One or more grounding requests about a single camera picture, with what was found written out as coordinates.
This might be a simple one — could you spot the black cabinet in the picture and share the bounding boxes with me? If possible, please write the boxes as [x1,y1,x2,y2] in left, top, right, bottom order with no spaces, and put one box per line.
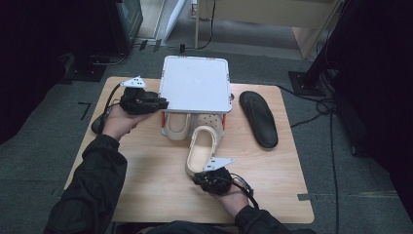
[105,0,144,56]

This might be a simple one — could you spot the person's left hand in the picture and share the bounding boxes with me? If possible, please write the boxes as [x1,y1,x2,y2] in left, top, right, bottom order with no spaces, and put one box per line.
[101,103,154,141]

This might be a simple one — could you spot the dark stand base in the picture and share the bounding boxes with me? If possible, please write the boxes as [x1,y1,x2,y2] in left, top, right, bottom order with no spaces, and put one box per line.
[63,52,129,83]

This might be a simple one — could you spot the black stand with base plate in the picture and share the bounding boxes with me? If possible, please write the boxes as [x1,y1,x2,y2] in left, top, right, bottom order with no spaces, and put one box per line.
[287,0,358,98]

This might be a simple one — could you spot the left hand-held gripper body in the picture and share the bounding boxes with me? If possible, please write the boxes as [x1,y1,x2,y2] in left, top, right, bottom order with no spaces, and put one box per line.
[119,75,158,116]

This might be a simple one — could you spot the left hand-held gripper cable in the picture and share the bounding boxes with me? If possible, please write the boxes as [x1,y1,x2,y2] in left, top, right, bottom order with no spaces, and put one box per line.
[98,82,127,135]

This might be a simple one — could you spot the hand-held gripper cable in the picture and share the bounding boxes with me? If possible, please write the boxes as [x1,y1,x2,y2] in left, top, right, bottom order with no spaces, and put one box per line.
[98,82,127,135]
[227,172,260,211]

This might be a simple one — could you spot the light wooden cabinet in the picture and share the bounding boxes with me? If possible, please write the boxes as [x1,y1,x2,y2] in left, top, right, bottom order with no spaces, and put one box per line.
[194,0,345,60]

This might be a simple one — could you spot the person's right hand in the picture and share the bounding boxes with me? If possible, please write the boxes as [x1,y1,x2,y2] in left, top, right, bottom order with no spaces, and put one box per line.
[212,190,249,218]

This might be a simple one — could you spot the black floor cable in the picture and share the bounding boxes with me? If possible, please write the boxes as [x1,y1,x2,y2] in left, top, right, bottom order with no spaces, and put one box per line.
[276,84,341,234]

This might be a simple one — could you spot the black hanging cable with plug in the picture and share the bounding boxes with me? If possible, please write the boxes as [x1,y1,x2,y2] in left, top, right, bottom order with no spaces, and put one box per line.
[178,0,217,54]

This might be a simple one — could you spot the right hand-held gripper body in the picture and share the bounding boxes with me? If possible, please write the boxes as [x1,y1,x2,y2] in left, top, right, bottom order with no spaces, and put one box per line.
[198,156,236,196]

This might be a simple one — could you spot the white board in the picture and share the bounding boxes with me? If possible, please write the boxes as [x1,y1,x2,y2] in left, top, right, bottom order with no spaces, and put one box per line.
[163,0,188,42]

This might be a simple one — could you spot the white shoe rack orange posts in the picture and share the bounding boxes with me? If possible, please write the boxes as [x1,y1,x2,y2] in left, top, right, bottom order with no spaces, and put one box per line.
[158,55,234,139]

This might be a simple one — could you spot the right hand-held gripper cable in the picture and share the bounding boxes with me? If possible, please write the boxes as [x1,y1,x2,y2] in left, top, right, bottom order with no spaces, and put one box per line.
[227,172,260,211]

